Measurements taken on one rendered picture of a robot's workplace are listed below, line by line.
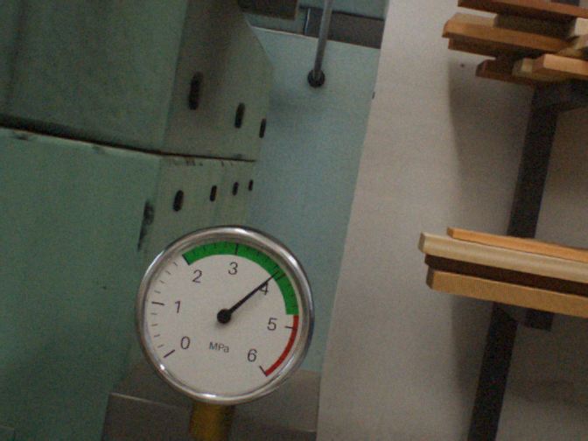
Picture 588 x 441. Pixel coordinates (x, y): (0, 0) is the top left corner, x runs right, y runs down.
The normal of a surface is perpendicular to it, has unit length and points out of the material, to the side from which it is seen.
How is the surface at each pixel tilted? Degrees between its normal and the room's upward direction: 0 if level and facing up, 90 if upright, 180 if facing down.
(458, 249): 89
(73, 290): 90
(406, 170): 90
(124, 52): 90
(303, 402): 0
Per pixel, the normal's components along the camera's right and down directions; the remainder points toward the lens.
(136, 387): 0.18, -0.98
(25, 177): -0.04, 0.04
